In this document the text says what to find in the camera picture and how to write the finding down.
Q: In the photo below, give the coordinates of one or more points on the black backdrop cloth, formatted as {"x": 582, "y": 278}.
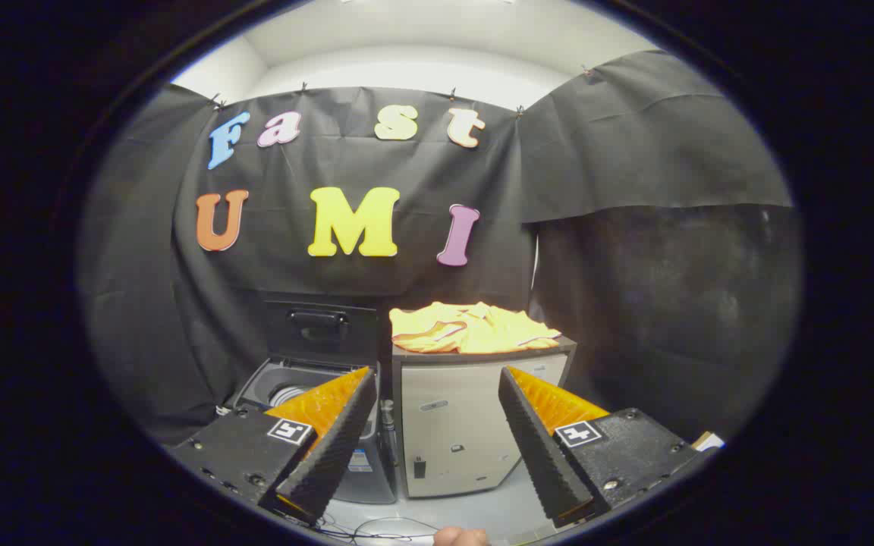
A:
{"x": 293, "y": 182}

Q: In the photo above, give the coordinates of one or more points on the dark washing machine lid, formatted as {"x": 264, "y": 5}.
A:
{"x": 293, "y": 341}

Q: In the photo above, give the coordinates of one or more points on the grey washing machine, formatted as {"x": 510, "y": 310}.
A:
{"x": 259, "y": 388}

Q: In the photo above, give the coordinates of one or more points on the small beige box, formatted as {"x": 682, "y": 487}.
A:
{"x": 706, "y": 441}

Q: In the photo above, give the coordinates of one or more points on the grey metal cabinet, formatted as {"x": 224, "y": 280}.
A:
{"x": 452, "y": 409}

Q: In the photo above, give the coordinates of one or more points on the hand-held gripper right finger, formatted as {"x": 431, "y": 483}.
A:
{"x": 539, "y": 455}

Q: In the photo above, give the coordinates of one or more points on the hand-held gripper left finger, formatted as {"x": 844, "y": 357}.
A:
{"x": 334, "y": 447}

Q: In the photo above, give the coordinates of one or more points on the yellow garment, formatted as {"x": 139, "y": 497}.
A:
{"x": 475, "y": 330}

